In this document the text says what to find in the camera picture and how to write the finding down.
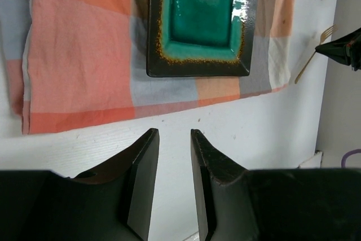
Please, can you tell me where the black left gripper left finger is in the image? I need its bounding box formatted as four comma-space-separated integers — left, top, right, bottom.
50, 128, 160, 240

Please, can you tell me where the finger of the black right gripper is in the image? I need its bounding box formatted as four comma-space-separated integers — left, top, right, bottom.
315, 28, 361, 71

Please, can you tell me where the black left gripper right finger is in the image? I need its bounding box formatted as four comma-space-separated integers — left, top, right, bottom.
191, 129, 259, 240

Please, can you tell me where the gold fork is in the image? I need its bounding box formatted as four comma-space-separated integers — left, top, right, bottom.
294, 24, 338, 84

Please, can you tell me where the green square ceramic plate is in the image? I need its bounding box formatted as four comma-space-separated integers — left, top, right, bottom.
146, 0, 258, 78

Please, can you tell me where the checkered orange blue cloth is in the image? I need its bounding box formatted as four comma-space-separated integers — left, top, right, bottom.
1, 0, 294, 134

